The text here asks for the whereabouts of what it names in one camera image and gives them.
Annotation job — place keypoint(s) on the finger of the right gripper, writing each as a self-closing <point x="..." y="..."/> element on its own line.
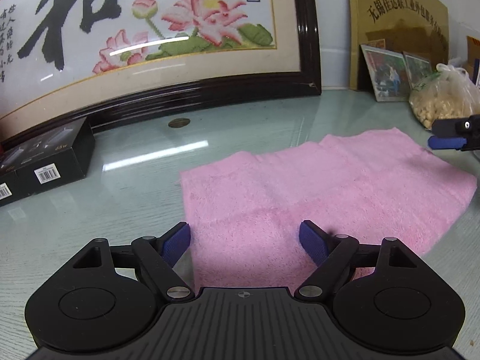
<point x="455" y="134"/>

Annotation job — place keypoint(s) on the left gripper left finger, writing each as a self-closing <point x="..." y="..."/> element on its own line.
<point x="157" y="256"/>

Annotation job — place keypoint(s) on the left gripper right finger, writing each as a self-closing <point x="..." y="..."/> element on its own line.
<point x="332" y="255"/>

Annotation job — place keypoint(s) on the pink fluffy towel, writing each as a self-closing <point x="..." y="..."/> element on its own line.
<point x="245" y="211"/>

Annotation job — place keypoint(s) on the bronze coin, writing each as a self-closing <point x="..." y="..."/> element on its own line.
<point x="179" y="122"/>

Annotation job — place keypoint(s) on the black product box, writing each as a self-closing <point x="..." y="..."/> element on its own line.
<point x="55" y="158"/>

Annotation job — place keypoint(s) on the gold plaque with characters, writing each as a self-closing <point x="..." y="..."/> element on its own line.
<point x="419" y="27"/>

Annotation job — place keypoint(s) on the framed lotus embroidery picture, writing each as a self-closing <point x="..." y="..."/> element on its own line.
<point x="115" y="60"/>

